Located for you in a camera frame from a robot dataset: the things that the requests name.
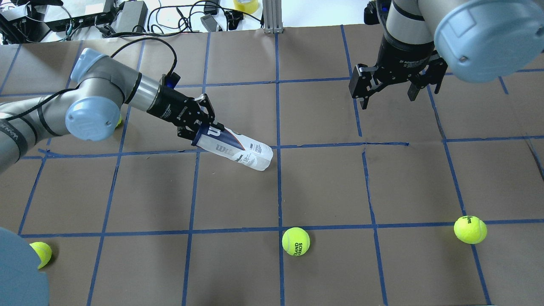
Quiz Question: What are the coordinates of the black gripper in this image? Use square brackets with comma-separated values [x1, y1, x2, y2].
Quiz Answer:
[147, 85, 225, 130]

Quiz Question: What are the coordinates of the yellow tape roll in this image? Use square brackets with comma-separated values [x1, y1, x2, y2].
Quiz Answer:
[233, 0, 260, 15]

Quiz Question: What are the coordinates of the white blue tennis ball can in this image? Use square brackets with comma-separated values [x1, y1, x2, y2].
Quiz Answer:
[192, 124, 274, 172]

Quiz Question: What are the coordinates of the tennis ball upper middle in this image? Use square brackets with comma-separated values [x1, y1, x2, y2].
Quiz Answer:
[29, 242, 53, 269]

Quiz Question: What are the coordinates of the black power adapter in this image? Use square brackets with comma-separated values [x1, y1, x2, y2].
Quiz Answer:
[114, 0, 148, 33]

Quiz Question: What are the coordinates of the aluminium frame post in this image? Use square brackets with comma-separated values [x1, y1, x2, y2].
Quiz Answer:
[262, 0, 284, 34]

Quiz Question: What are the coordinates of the tennis ball with black print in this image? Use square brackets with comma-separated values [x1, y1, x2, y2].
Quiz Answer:
[282, 227, 311, 256]

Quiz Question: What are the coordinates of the tennis ball centre left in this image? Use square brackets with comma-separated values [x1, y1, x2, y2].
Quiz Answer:
[454, 215, 488, 244]

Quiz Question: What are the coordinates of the tennis ball far edge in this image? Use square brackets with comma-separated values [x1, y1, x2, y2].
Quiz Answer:
[115, 116, 122, 128]

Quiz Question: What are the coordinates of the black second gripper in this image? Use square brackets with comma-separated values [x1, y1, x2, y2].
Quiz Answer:
[348, 35, 448, 110]

